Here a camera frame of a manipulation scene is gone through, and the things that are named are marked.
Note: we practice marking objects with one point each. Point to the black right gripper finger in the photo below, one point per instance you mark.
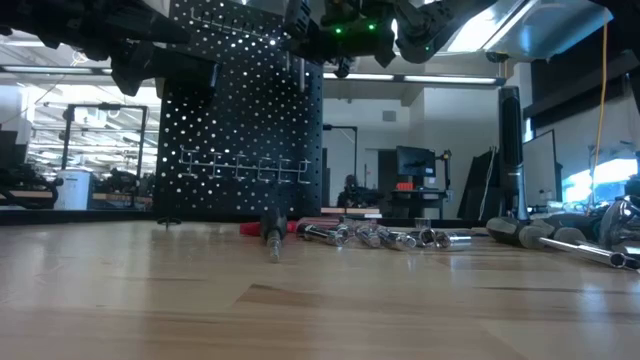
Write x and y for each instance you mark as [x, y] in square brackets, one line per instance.
[302, 25]

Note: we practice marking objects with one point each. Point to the black background desk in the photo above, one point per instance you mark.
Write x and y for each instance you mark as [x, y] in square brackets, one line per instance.
[420, 192]

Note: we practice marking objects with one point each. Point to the dark overhead beam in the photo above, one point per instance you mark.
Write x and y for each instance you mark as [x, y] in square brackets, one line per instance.
[575, 90]

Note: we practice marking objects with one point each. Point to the ceiling light strip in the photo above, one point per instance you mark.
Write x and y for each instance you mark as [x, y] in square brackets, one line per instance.
[45, 69]
[425, 78]

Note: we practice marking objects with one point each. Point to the black monitor on stand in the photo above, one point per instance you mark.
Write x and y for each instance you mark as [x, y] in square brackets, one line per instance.
[415, 161]

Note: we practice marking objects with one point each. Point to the person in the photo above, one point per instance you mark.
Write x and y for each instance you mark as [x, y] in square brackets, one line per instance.
[349, 190]

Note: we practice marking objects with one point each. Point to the small orange object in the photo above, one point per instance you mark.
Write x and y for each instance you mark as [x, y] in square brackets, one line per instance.
[405, 186]

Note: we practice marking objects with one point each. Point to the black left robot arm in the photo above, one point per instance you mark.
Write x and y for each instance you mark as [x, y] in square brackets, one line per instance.
[30, 17]

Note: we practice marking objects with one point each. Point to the black tower fan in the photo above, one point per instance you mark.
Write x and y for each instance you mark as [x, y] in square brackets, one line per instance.
[511, 150]

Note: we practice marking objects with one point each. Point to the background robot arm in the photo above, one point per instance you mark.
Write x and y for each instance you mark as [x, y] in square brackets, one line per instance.
[372, 196]

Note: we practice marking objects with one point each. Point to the black plastic pegboard bin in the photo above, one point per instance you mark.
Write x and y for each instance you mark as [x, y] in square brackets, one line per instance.
[190, 75]

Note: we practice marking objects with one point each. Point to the grey wall vent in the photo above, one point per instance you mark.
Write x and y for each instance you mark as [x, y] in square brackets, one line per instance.
[389, 116]

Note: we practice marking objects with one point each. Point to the ceiling security camera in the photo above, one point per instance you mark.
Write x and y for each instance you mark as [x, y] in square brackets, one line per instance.
[497, 56]

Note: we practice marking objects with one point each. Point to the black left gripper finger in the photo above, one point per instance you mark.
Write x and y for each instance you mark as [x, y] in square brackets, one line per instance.
[135, 70]

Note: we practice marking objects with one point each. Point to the black leaning panels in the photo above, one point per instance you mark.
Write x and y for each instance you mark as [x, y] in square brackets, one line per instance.
[475, 190]

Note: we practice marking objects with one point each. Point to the thin black pole stand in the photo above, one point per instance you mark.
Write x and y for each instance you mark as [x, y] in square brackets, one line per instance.
[340, 127]

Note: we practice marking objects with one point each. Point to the silver ceiling duct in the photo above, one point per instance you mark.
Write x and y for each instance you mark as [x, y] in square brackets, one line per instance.
[540, 30]

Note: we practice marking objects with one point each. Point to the black pegboard foot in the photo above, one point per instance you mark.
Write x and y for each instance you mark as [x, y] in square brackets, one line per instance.
[169, 220]

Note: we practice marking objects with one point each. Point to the white floor container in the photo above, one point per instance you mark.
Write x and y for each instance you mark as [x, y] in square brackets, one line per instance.
[72, 192]

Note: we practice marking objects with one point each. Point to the wooden background bench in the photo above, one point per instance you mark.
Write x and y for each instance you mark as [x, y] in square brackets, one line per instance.
[115, 197]

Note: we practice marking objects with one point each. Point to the black aluminium table frame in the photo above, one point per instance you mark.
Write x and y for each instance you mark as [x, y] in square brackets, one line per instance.
[75, 216]

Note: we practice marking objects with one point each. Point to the bright display screen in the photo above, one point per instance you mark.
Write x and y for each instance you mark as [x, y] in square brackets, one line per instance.
[610, 180]

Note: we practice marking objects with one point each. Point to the black perforated pegboard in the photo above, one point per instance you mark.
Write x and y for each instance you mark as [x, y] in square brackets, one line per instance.
[240, 125]

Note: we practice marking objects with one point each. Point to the white panel black frame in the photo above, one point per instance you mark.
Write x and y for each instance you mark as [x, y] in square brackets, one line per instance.
[540, 170]

